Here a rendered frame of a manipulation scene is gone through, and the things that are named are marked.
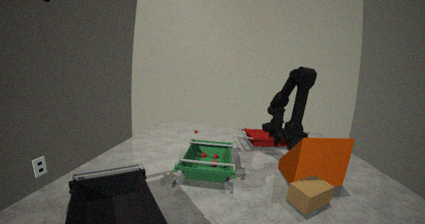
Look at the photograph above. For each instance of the green plastic tray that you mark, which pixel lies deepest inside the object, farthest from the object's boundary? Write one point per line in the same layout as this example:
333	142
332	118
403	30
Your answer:
207	172

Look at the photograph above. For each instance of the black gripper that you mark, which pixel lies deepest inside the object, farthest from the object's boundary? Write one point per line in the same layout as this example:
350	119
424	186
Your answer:
278	134

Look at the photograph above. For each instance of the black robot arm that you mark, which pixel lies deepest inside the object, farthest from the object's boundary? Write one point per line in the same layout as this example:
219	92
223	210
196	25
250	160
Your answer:
304	78

